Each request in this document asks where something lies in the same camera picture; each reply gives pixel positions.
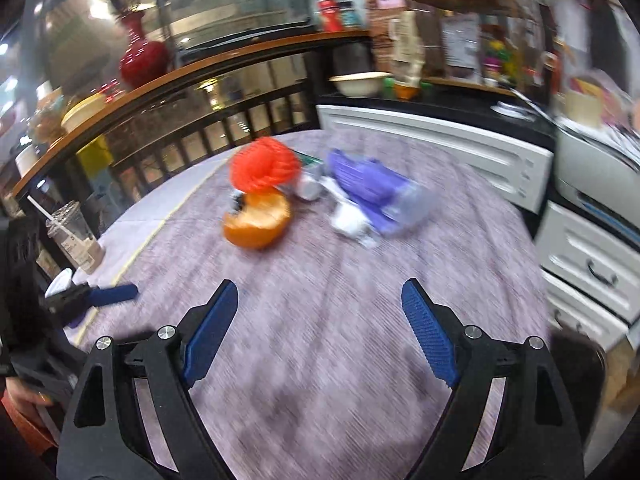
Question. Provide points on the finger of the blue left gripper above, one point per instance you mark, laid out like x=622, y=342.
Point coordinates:
x=102, y=297

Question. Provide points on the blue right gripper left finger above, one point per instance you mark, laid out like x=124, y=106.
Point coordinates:
x=202, y=331

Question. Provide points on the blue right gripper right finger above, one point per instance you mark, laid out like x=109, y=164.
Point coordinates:
x=424, y=319

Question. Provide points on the purple tissue pack wrapper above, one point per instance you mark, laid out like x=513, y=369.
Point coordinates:
x=391, y=202

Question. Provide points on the orange peel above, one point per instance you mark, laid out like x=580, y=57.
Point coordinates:
x=256, y=220

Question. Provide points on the orange sleeve left forearm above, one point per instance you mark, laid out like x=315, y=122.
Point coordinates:
x=29, y=424

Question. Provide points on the brown trash bin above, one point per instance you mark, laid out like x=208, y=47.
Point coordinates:
x=582, y=366

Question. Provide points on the left hand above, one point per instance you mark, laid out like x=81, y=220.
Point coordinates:
x=24, y=399

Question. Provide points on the plastic cup with straw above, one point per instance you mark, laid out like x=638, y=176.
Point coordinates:
x=69, y=229

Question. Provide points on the white drawer cabinet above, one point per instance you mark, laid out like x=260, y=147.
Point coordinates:
x=589, y=259

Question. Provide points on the dark wooden railing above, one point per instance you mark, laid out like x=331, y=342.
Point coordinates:
x=157, y=115

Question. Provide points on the white printer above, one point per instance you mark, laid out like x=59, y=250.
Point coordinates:
x=597, y=169

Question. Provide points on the red ceramic vase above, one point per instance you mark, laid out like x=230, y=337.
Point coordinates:
x=144, y=60

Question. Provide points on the cream ceramic bowl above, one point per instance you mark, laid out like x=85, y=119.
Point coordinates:
x=360, y=85

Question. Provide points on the beige paper snack bag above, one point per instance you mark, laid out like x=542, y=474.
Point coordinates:
x=407, y=53

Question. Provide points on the wooden shelf rack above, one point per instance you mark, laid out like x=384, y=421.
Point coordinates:
x=490, y=45

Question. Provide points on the glass jar blue contents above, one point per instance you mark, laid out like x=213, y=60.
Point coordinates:
x=349, y=15

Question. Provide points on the red tin can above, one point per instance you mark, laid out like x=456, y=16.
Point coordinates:
x=330, y=16

